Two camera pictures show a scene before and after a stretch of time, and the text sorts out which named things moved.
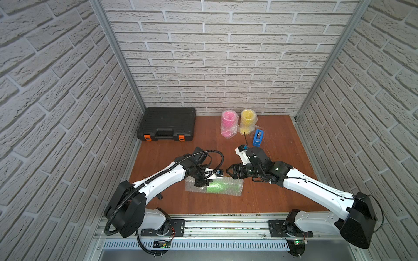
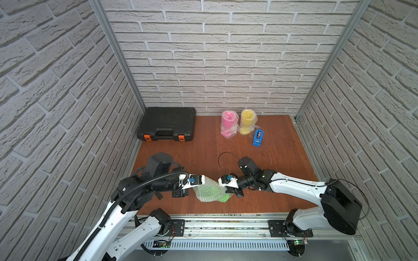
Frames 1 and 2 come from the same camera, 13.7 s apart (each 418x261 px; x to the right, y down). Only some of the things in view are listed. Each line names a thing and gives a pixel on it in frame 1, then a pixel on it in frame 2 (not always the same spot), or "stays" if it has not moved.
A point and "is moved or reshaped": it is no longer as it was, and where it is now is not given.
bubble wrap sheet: x=249 y=120 stays
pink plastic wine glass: x=228 y=123 stays
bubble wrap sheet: x=229 y=124 stays
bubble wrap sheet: x=227 y=186 is moved or reshaped
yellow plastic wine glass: x=247 y=119 stays
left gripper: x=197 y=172 to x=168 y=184
